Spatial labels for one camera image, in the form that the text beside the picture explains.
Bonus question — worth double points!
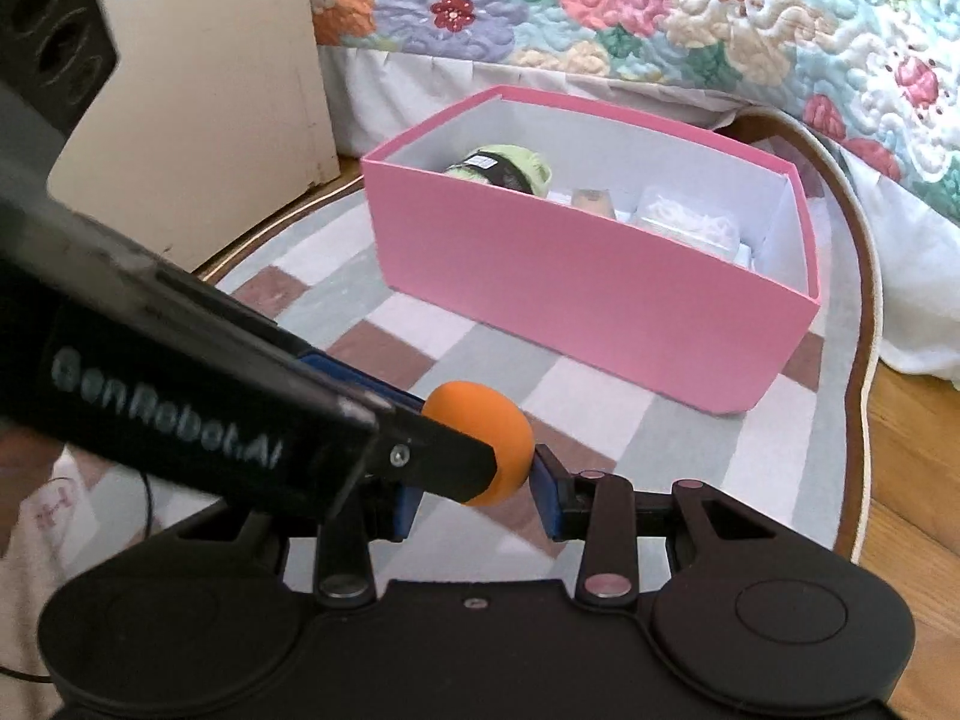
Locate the beige foundation bottle gold cap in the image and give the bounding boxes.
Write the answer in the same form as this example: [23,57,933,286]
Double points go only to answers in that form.
[571,188,617,220]

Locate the white bed skirt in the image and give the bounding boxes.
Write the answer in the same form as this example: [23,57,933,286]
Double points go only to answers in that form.
[314,40,960,392]

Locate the black speaker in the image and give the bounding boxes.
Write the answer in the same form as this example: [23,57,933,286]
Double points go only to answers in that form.
[2,0,117,137]

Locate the pink storage box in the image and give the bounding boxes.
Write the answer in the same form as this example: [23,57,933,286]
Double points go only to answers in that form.
[361,86,820,415]

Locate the orange ball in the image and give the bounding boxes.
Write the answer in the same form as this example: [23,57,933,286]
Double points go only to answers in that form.
[423,380,535,507]

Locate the checkered round rug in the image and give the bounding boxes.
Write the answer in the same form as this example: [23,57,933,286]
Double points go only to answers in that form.
[0,107,879,720]

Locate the green yarn ball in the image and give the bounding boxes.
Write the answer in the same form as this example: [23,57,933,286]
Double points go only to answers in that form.
[443,145,551,199]

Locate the floral quilted bedspread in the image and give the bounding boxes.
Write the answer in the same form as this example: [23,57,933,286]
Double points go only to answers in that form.
[309,0,958,218]

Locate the clear plastic packet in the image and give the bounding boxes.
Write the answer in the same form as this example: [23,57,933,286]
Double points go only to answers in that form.
[628,188,742,262]

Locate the cream nightstand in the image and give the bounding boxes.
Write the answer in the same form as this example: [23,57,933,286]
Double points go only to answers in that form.
[49,0,338,270]

